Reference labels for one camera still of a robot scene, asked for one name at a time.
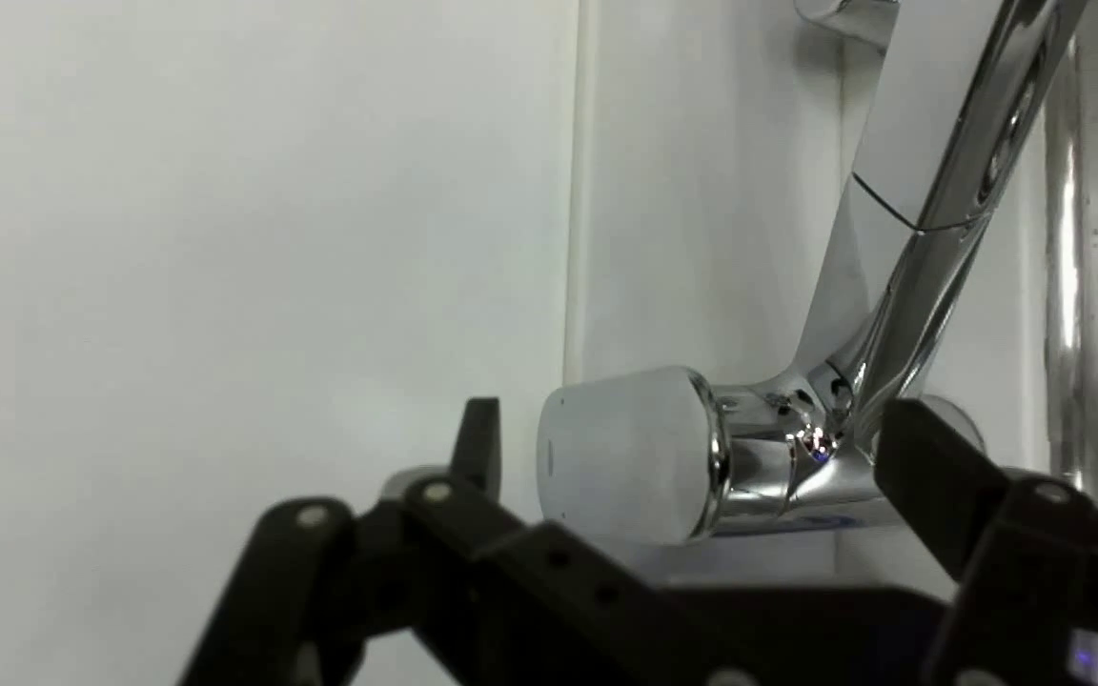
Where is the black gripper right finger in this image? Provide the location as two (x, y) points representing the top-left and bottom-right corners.
(871, 397), (1098, 686)

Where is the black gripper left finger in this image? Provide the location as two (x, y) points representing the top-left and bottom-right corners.
(179, 397), (705, 686)

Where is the chrome sink tap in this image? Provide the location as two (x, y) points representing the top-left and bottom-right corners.
(535, 0), (1092, 547)

